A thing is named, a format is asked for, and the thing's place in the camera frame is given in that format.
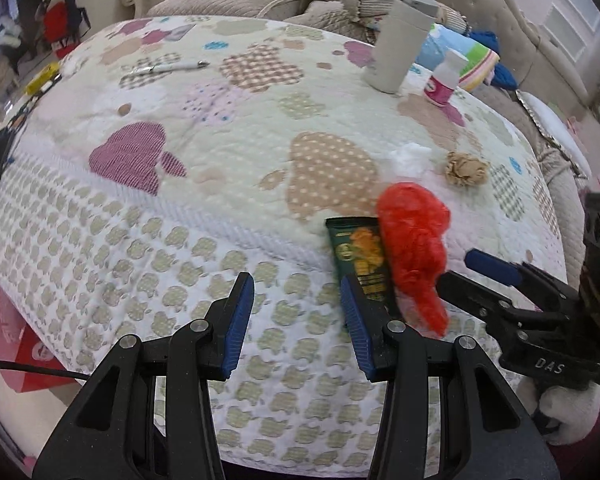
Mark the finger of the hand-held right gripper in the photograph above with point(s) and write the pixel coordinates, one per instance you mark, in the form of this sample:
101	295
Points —
490	266
465	292

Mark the person's right hand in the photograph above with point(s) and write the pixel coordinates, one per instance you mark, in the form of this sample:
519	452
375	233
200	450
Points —
570	412

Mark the person's maroon clothing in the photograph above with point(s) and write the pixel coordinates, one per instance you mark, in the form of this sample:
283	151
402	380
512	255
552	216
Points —
590	455

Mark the red hanging items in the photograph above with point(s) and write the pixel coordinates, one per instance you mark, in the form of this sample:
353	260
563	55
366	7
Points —
62	15

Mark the beige tufted sofa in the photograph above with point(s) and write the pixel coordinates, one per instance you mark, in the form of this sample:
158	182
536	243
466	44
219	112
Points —
530	5

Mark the red and white bag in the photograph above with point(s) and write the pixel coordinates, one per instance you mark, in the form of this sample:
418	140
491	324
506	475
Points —
15	340

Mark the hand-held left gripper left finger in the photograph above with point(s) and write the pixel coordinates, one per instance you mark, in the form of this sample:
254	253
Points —
237	325

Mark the white thermos bottle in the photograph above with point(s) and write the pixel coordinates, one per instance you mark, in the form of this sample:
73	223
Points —
395	45

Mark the red plastic bag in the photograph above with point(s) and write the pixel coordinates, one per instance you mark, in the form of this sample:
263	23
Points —
412	230

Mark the yellow flat box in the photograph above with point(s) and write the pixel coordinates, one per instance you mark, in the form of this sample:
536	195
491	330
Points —
42	78

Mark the small white pink-label bottle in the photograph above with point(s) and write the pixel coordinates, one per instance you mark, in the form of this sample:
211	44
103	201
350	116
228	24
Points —
445	82

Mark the white cushion with trim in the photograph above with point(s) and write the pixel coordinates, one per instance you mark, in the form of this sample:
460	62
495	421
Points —
560	130

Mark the colourful printed pillow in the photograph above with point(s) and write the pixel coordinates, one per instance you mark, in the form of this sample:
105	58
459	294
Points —
475	62

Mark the white pen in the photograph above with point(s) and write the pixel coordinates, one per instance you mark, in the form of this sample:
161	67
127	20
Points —
165	67

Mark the green printed packet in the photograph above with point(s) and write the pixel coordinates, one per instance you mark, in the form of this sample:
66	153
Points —
360	255

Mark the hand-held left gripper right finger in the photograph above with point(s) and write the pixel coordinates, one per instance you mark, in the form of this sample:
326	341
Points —
357	330

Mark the blue knitted cloth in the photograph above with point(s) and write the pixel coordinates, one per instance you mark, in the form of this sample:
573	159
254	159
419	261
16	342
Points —
502	72

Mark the printed quilted table cover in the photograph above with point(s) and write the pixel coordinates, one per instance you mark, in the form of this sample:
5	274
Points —
230	185

